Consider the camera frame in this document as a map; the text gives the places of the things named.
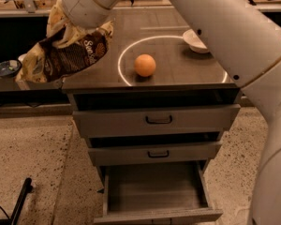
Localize black floor cable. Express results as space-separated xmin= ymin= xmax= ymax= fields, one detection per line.
xmin=0 ymin=198 xmax=12 ymax=221

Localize middle drawer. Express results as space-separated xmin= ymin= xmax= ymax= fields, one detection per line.
xmin=89 ymin=142 xmax=221 ymax=166

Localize grey drawer cabinet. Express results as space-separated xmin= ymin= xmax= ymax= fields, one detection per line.
xmin=62 ymin=7 xmax=244 ymax=225

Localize dark blue plate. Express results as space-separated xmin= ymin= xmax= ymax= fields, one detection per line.
xmin=0 ymin=60 xmax=22 ymax=77

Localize drawer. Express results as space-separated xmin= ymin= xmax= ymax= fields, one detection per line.
xmin=73 ymin=104 xmax=240 ymax=138
xmin=89 ymin=142 xmax=221 ymax=166
xmin=94 ymin=161 xmax=223 ymax=225

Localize top drawer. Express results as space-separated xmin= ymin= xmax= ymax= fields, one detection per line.
xmin=73 ymin=104 xmax=240 ymax=138

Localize white bowl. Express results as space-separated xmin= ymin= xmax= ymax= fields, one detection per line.
xmin=183 ymin=29 xmax=209 ymax=53

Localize orange ball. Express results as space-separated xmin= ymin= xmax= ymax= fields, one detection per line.
xmin=134 ymin=54 xmax=156 ymax=77

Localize bottom drawer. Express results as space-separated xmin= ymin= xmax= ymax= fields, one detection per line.
xmin=94 ymin=161 xmax=223 ymax=225

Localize black bar on floor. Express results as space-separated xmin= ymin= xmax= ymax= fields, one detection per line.
xmin=10 ymin=177 xmax=33 ymax=225

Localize brown chip bag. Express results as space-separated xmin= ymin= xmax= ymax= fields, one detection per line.
xmin=15 ymin=0 xmax=113 ymax=83

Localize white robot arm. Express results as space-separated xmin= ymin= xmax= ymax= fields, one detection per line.
xmin=170 ymin=0 xmax=281 ymax=225

